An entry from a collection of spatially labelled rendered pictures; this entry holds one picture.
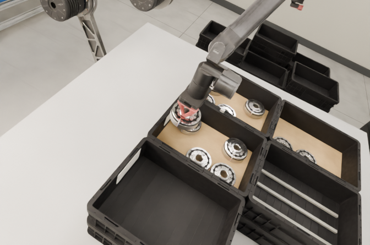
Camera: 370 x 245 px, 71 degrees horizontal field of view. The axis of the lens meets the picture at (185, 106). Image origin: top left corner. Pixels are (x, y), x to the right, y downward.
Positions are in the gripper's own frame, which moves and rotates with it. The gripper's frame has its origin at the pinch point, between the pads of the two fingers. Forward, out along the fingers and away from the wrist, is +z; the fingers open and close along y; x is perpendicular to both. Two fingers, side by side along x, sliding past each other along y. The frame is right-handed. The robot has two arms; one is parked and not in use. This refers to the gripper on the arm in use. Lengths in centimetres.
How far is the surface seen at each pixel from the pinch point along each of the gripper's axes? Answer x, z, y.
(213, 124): -10.0, 20.4, 19.1
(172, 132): 2.3, 22.4, 4.9
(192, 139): -5.8, 22.3, 7.7
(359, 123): -146, 107, 216
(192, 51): 27, 39, 79
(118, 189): 4.9, 21.7, -26.4
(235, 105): -13.8, 23.0, 39.9
